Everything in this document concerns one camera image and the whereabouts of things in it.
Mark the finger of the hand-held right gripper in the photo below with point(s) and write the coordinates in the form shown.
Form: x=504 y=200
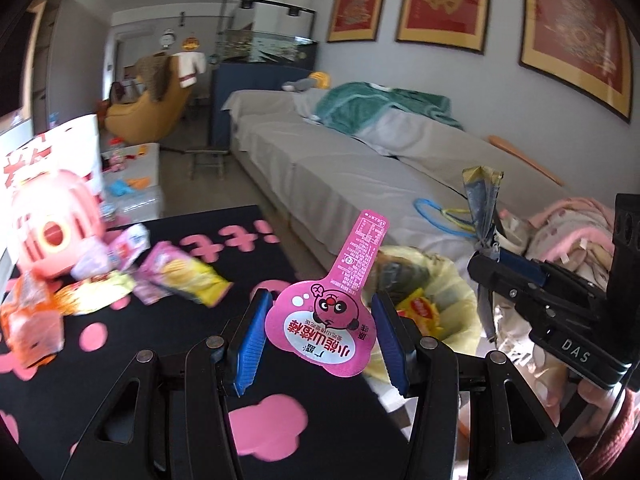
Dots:
x=505 y=285
x=520 y=264

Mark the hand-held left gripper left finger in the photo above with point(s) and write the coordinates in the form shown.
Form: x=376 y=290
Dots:
x=252 y=342

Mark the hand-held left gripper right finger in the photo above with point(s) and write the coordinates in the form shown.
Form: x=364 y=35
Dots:
x=392 y=345

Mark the yellow red wrapper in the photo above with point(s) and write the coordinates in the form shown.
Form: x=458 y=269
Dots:
x=420 y=310

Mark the yellow trash bag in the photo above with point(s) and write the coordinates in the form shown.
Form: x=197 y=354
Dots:
x=457 y=300

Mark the pink cartoon snack packet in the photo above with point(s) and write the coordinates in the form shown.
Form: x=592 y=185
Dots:
x=325 y=320

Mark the silver foil wrapper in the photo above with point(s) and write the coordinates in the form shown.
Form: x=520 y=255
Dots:
x=482 y=200

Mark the yellow pink chip packet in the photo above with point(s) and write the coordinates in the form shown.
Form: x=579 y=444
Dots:
x=185 y=275

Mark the pink white wrapper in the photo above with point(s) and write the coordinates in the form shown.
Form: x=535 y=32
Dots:
x=127 y=245

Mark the yellow snack bag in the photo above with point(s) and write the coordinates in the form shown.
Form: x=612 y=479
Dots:
x=95 y=292

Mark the clear plastic bag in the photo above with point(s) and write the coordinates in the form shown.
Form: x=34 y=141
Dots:
x=92 y=262

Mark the orange plastic bag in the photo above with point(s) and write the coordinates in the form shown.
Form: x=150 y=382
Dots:
x=30 y=320

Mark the person's right forearm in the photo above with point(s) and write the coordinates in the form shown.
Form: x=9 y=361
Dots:
x=620 y=435

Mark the person's right hand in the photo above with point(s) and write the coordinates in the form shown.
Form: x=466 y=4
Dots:
x=597 y=397

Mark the pink blanket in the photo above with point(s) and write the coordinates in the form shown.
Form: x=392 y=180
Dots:
x=575 y=220

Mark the black tablecloth pink print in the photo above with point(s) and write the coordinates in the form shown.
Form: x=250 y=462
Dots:
x=175 y=350

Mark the wooden shoehorn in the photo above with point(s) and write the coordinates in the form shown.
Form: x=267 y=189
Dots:
x=525 y=157

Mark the low white table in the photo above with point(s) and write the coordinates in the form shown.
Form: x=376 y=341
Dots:
x=145 y=200

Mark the grey sofa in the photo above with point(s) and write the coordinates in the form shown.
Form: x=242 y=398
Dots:
x=325 y=170

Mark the small wooden stool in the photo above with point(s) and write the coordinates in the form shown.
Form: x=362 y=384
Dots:
x=207 y=152

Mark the blue plastic toy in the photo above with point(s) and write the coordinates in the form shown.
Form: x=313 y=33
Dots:
x=120 y=188

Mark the teal blanket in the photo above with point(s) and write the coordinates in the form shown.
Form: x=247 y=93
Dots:
x=370 y=105

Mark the pink plastic toy cage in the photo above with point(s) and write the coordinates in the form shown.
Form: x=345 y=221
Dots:
x=50 y=230

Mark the plastic jar red lid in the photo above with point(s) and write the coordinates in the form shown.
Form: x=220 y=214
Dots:
x=116 y=152

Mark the red framed ornament picture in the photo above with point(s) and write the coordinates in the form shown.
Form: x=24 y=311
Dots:
x=575 y=35

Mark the yellow armchair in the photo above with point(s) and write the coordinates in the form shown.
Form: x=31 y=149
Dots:
x=145 y=120

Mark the grey plush toy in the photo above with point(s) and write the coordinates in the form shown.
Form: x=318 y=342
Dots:
x=300 y=85

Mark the white paper bag red print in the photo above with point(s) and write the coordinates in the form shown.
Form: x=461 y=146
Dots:
x=70 y=145

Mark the red framed calligraphy picture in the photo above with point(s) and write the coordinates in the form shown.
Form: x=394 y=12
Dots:
x=442 y=2

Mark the white towel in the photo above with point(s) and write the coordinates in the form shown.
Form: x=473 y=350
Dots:
x=189 y=70

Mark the brown clothes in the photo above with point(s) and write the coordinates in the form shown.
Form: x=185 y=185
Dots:
x=152 y=75

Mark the glass fish tank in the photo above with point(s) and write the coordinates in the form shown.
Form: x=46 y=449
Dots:
x=265 y=47

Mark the orange lantern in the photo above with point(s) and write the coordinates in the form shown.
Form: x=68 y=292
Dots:
x=189 y=43

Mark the red framed gourd picture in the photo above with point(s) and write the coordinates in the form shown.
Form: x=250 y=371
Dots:
x=357 y=0

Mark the white wall clock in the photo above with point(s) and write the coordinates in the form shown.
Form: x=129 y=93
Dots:
x=167 y=39

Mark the black tank light frame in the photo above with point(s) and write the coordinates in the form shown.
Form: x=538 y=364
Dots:
x=245 y=2

